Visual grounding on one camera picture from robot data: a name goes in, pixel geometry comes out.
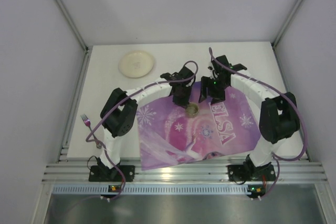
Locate aluminium mounting rail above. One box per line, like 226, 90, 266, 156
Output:
42, 158, 328, 184

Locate purple Elsa placemat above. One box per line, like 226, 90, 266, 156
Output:
137, 87, 261, 170

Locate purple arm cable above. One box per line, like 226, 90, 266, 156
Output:
86, 60, 198, 198
208, 47, 308, 196

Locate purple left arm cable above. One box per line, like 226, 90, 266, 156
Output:
86, 60, 198, 198

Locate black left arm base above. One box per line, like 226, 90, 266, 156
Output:
88, 165, 135, 182

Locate small metal cup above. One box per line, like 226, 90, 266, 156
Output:
185, 102, 199, 118

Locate white slotted cable duct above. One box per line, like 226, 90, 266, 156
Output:
52, 184, 265, 195

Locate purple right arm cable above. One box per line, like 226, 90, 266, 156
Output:
208, 47, 308, 196

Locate cream round plate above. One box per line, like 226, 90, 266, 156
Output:
118, 50, 155, 78

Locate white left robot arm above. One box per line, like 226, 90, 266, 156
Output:
98, 66, 196, 169

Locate silver purple fork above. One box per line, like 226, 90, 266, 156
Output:
80, 114, 102, 149

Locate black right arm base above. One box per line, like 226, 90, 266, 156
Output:
227, 164, 276, 184

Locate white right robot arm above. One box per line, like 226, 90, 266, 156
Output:
198, 55, 300, 167

